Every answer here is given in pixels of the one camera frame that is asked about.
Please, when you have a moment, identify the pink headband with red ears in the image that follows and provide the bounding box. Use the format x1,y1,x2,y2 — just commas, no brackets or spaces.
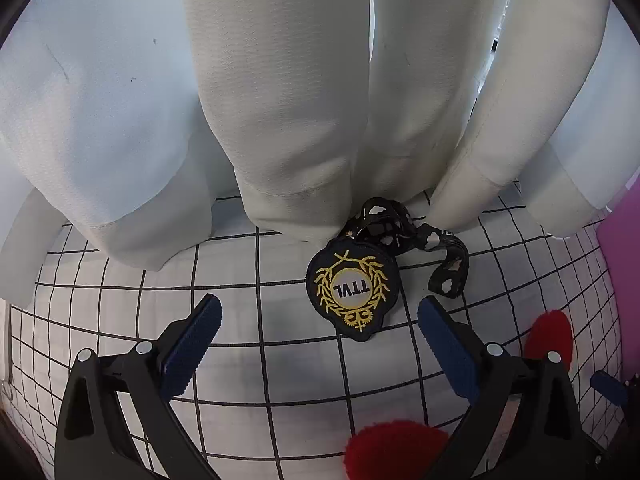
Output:
344,310,574,480

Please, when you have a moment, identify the purple plastic basket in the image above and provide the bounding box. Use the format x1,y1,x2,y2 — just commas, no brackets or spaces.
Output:
597,170,640,391

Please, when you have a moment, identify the black badge with gold embroidery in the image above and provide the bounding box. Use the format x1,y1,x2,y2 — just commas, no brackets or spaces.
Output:
306,239,401,345

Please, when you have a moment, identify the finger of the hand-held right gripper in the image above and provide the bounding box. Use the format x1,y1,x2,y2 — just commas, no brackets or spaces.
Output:
590,371,640,426

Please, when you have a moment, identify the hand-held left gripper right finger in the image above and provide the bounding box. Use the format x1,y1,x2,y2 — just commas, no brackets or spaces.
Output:
417,296,596,480

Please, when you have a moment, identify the black cloud-print ribbon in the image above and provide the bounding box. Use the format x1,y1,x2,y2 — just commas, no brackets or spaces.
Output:
345,197,471,301

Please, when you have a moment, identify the white sheer curtain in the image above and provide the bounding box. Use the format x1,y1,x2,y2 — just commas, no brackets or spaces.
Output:
0,0,640,306

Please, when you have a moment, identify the white checked tablecloth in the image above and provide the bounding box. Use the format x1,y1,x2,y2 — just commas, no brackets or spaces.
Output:
0,187,640,480

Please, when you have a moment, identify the cream curtain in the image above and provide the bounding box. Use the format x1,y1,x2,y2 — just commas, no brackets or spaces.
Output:
177,0,501,243

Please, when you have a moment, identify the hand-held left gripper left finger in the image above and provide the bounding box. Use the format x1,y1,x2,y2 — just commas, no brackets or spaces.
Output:
54,294,223,480

